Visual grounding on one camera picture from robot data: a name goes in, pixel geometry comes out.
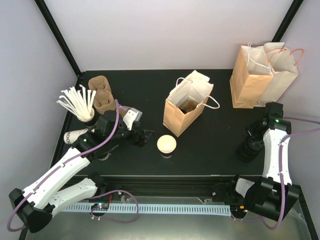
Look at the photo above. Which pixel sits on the kraft paper bag white handles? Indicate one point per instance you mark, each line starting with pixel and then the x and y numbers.
pixel 195 86

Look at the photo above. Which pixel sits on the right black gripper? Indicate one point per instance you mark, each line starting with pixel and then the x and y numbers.
pixel 250 128

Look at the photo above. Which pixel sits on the stack of white paper cups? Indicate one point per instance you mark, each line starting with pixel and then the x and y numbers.
pixel 71 136

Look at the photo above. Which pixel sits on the cup holding white straws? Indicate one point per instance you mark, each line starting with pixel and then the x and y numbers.
pixel 78 102

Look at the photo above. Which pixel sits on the white paper coffee cup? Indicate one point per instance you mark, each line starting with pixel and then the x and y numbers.
pixel 166 145

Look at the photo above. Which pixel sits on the tall kraft paper bag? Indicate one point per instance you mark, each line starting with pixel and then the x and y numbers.
pixel 251 75

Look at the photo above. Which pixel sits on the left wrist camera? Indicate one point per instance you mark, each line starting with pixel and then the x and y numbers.
pixel 132 115

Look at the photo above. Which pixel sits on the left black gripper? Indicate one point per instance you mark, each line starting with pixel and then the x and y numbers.
pixel 141 140

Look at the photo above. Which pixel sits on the black frame post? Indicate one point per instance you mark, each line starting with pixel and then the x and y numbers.
pixel 49 19
pixel 286 21

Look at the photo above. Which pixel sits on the white paper bag orange handles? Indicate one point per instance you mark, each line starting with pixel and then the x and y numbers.
pixel 284 65

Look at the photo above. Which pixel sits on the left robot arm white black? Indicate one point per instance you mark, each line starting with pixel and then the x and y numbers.
pixel 39 202

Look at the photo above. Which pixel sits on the light blue slotted cable duct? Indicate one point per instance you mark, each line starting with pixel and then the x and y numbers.
pixel 169 209

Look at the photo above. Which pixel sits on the stack of black cup lids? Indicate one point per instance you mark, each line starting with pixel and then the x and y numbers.
pixel 249 149

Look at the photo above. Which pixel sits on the brown pulp cup carrier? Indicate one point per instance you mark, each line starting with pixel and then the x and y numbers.
pixel 188 106

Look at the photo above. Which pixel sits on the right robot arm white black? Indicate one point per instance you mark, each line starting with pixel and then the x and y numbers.
pixel 272 195

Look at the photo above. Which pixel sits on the left black frame post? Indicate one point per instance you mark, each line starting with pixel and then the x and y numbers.
pixel 49 19

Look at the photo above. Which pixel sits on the stacked brown pulp cup carriers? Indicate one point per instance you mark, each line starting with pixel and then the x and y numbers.
pixel 103 100

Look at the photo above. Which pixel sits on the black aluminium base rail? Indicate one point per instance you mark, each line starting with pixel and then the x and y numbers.
pixel 217 188

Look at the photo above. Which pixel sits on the right black frame post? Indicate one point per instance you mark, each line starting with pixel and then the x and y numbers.
pixel 286 21

